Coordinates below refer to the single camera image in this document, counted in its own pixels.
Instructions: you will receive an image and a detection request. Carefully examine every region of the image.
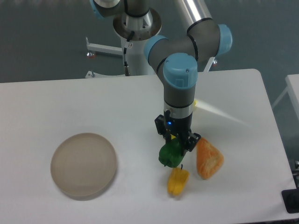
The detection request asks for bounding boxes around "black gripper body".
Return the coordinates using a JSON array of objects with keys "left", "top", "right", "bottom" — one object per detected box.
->
[{"left": 155, "top": 111, "right": 192, "bottom": 139}]

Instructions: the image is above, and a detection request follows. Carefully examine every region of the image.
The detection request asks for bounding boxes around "green bell pepper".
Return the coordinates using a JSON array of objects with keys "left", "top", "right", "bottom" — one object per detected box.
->
[{"left": 158, "top": 138, "right": 184, "bottom": 168}]

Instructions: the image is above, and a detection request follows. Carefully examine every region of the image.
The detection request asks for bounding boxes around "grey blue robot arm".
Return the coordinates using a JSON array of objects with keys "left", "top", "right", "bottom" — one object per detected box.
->
[{"left": 90, "top": 0, "right": 232, "bottom": 154}]

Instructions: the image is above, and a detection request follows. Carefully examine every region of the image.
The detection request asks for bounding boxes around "yellow bell pepper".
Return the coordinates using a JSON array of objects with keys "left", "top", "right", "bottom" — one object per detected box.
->
[{"left": 167, "top": 164, "right": 190, "bottom": 196}]

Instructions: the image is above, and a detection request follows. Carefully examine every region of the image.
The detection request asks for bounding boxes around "orange triangular bread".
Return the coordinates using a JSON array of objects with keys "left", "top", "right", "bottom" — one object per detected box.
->
[{"left": 196, "top": 137, "right": 224, "bottom": 180}]

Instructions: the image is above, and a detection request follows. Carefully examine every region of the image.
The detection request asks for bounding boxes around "beige round plate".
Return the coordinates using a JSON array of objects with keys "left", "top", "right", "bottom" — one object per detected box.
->
[{"left": 50, "top": 133, "right": 117, "bottom": 201}]

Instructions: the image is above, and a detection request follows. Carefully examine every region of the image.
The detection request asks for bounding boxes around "black device at edge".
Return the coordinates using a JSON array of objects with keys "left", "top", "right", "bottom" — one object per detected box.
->
[{"left": 281, "top": 189, "right": 299, "bottom": 214}]

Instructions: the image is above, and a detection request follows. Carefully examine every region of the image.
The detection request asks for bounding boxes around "white side table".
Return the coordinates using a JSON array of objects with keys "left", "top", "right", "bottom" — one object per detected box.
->
[{"left": 271, "top": 74, "right": 299, "bottom": 118}]

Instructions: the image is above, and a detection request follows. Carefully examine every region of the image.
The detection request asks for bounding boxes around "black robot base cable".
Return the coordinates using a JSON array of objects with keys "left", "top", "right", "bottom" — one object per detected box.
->
[{"left": 123, "top": 30, "right": 135, "bottom": 76}]

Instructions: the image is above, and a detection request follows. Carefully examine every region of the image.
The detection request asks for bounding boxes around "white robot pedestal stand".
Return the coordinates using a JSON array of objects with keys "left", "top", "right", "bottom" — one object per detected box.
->
[{"left": 84, "top": 8, "right": 219, "bottom": 79}]

